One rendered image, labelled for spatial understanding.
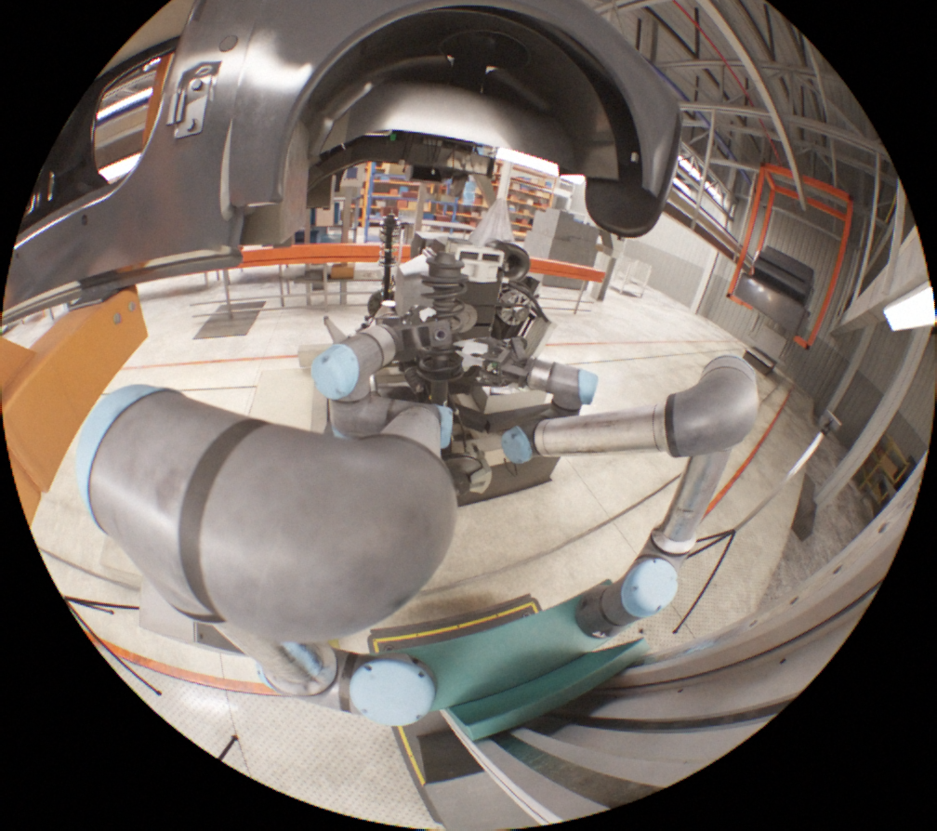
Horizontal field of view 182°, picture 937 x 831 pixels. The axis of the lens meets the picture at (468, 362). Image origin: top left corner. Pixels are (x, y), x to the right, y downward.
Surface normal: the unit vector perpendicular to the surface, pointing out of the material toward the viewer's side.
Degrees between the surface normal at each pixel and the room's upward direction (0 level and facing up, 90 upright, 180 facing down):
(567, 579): 0
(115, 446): 18
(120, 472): 30
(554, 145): 90
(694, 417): 61
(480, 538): 0
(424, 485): 47
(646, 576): 7
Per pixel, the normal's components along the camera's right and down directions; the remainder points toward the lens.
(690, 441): -0.62, 0.32
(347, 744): 0.17, -0.84
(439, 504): 0.89, -0.42
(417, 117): 0.31, 0.54
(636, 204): -0.90, 0.08
